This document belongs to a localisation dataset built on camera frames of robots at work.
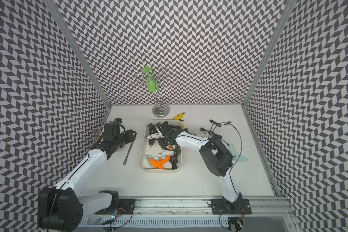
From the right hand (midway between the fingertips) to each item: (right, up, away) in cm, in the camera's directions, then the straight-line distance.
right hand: (163, 141), depth 93 cm
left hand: (-17, +6, -8) cm, 19 cm away
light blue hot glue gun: (-9, -9, -5) cm, 13 cm away
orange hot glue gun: (-1, -11, -9) cm, 15 cm away
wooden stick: (-51, +3, +13) cm, 53 cm away
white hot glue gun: (+5, -6, -4) cm, 9 cm away
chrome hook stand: (-9, +45, +14) cm, 48 cm away
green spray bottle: (-10, +41, +7) cm, 43 cm away
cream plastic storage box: (-12, -4, 0) cm, 13 cm away
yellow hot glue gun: (+10, +16, +15) cm, 24 cm away
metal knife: (-24, -11, -5) cm, 27 cm away
